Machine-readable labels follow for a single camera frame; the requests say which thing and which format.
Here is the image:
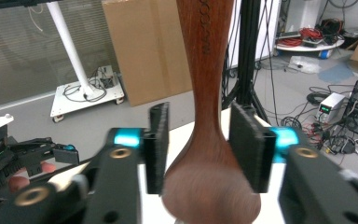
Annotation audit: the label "white power supply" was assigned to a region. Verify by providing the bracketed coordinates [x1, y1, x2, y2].
[315, 91, 347, 123]

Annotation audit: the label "white pole stand on casters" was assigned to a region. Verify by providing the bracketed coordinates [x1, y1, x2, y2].
[46, 0, 126, 123]

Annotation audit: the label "black frame stand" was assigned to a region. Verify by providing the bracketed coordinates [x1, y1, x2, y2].
[221, 0, 274, 124]

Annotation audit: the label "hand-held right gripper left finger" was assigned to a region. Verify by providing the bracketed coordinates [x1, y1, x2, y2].
[105, 102, 171, 195]

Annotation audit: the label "tangle of floor cables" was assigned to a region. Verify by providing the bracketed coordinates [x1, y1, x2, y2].
[278, 83, 358, 183]

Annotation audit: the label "tall flat cardboard box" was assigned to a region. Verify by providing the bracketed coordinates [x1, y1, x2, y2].
[101, 0, 198, 107]

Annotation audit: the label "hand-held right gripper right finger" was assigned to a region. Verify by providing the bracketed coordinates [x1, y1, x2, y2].
[228, 101, 301, 194]

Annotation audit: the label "round white table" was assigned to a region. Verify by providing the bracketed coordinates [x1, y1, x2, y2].
[274, 26, 346, 60]

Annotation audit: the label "brown wooden spoon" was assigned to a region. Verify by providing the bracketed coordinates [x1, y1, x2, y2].
[161, 0, 262, 224]

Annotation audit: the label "white grid mat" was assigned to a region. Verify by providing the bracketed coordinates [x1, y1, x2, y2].
[48, 106, 288, 224]

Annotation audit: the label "red cables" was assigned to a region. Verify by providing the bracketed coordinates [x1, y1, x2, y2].
[279, 27, 324, 48]

